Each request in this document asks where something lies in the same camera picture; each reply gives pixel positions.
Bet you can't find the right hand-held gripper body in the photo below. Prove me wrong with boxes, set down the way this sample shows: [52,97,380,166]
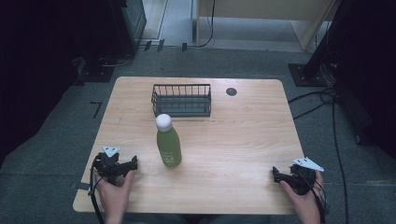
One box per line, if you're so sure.
[278,156,325,196]

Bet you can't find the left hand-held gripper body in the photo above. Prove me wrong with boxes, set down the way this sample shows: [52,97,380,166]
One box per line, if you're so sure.
[92,145,129,185]

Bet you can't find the person's right hand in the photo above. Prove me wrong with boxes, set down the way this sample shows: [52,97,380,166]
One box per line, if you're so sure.
[278,170,326,217]

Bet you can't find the person's left hand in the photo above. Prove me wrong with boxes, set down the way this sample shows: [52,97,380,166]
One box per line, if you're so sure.
[93,169,136,217]

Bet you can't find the grey tape on table edge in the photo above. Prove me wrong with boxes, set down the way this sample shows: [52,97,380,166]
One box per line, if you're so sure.
[69,181,92,191]

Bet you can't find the green bottle with white cap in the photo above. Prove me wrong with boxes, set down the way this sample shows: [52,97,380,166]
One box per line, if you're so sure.
[155,113,183,168]

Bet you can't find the black metal stand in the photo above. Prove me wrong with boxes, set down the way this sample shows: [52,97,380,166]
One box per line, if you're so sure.
[287,0,353,88]

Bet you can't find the dark curtain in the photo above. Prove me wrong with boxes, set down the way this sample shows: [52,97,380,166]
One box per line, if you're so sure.
[0,0,125,166]
[323,0,396,160]

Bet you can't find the dark cabinet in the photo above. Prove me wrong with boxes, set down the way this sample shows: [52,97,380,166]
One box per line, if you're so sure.
[106,0,148,60]

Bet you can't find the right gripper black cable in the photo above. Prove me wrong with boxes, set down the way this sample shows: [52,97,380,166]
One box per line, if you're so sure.
[297,169,330,224]

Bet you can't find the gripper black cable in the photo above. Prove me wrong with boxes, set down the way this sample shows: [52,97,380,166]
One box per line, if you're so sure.
[88,155,106,224]
[297,169,330,224]

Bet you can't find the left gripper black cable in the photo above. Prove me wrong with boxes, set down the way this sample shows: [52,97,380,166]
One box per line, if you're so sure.
[88,155,106,224]

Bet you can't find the black floor cables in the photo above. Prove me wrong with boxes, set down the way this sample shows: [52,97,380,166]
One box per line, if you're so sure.
[287,86,350,224]

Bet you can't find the black wire basket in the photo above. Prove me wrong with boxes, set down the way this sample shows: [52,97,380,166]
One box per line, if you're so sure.
[150,83,213,119]

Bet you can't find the black stand base plate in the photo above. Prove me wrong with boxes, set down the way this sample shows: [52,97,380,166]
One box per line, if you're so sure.
[74,55,117,84]

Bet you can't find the hanging black cable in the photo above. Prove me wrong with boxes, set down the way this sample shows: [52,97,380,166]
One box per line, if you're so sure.
[197,0,217,49]

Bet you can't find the light wooden desk frame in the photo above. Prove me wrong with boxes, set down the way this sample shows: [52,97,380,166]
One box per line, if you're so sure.
[193,0,340,52]

